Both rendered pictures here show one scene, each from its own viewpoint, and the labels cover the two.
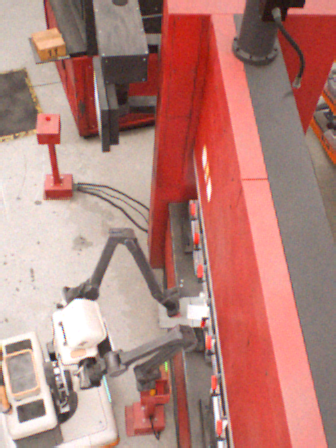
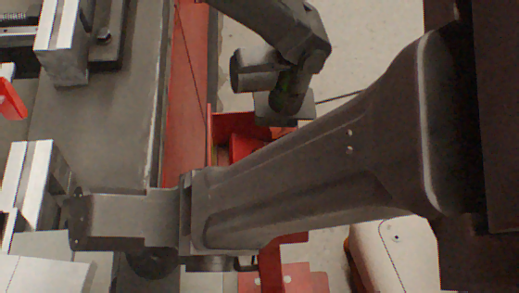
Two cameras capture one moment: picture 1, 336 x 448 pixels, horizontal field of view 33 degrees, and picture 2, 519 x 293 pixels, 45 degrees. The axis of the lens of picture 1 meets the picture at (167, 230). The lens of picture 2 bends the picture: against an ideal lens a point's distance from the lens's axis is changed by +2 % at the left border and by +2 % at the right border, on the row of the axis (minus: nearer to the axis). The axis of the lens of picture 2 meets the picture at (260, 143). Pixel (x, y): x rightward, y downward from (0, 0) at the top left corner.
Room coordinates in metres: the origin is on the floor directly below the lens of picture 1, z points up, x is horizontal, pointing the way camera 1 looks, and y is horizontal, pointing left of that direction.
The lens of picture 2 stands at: (1.62, 0.11, 1.69)
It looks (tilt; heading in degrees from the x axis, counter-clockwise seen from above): 57 degrees down; 194
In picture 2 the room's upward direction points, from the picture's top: 6 degrees counter-clockwise
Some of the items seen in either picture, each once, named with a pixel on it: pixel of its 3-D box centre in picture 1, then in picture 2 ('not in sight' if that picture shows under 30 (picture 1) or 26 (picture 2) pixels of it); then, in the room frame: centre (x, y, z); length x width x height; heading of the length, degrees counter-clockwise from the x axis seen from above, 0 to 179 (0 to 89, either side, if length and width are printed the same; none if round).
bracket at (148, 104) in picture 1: (148, 120); not in sight; (2.66, 0.21, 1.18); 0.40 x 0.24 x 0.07; 10
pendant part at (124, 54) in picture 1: (120, 84); not in sight; (2.58, 0.38, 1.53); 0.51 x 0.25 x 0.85; 15
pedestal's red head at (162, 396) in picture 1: (153, 381); (259, 173); (1.08, -0.02, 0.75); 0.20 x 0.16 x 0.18; 11
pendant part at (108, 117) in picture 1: (106, 104); not in sight; (2.51, 0.45, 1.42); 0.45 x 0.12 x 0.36; 15
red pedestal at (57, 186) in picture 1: (53, 158); not in sight; (2.89, 0.96, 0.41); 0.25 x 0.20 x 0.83; 100
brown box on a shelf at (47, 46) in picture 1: (48, 42); not in sight; (3.48, 1.06, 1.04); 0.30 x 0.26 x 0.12; 24
